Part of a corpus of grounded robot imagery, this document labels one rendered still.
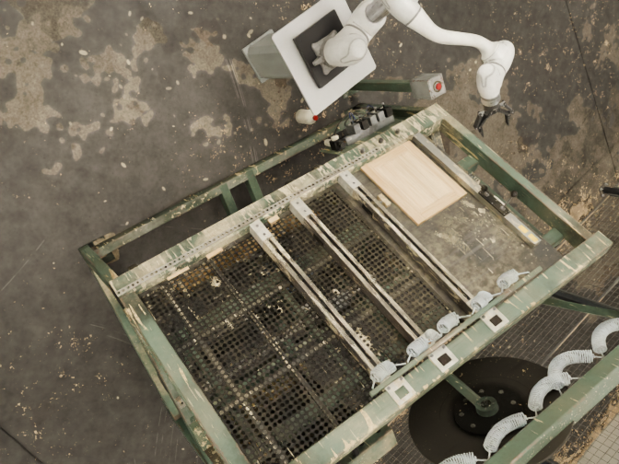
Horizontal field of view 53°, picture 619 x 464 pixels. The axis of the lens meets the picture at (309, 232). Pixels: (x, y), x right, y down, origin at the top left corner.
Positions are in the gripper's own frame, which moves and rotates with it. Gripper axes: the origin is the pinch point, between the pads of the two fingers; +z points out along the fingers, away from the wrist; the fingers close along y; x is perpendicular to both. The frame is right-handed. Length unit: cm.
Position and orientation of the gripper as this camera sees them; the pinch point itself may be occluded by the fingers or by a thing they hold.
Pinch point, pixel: (494, 128)
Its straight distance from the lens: 331.1
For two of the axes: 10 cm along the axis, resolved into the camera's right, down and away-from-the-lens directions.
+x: -2.7, -7.6, 6.0
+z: 3.2, 5.1, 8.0
